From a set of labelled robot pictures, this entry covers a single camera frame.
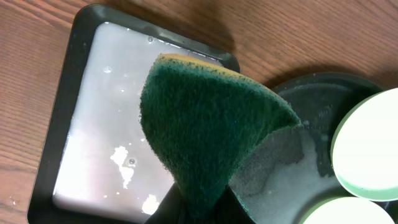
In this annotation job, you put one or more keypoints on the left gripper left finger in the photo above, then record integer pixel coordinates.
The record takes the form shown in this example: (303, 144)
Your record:
(171, 210)

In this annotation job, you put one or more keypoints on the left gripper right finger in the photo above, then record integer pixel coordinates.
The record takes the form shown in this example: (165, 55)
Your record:
(228, 210)

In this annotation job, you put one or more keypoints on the green yellow sponge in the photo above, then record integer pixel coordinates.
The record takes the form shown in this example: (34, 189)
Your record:
(201, 120)

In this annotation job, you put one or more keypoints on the round black tray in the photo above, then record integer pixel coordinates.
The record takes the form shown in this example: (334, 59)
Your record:
(291, 170)

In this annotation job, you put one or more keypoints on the black rectangular soap tray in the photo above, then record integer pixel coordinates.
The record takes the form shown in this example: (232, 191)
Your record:
(96, 165)

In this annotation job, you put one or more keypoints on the lower mint green plate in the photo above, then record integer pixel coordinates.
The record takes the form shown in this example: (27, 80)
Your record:
(346, 210)

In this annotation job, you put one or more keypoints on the mint green plate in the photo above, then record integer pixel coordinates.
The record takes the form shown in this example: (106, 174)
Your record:
(346, 210)
(364, 148)

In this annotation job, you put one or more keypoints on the upper mint green plate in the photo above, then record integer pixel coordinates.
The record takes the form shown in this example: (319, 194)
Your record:
(364, 148)

